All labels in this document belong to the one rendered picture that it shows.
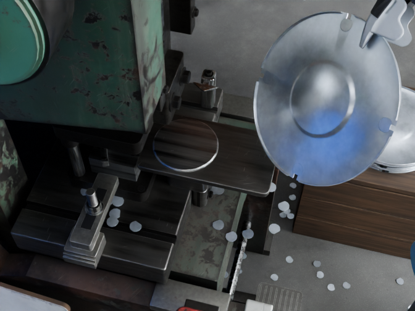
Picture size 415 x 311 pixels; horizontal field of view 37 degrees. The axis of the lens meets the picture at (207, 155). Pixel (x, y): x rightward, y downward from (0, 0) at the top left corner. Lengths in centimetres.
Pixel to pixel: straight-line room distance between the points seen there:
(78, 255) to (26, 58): 58
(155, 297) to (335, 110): 47
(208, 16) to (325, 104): 160
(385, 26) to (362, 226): 99
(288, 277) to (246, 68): 87
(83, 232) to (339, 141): 47
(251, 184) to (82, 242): 32
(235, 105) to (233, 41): 109
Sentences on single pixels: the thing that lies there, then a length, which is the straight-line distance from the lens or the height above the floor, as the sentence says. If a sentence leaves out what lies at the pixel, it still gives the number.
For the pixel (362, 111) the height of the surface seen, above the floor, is 97.
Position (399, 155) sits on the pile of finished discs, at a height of 39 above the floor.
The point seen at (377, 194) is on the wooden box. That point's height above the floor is 31.
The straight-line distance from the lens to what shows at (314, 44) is 107.
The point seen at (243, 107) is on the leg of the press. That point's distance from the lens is 141.
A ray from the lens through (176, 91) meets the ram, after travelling 105.
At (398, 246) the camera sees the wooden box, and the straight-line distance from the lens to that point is 196.
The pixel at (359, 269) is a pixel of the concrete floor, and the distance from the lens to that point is 196.
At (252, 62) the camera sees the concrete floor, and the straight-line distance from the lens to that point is 241.
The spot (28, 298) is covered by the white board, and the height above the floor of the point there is 58.
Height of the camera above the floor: 172
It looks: 54 degrees down
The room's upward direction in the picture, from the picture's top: 1 degrees clockwise
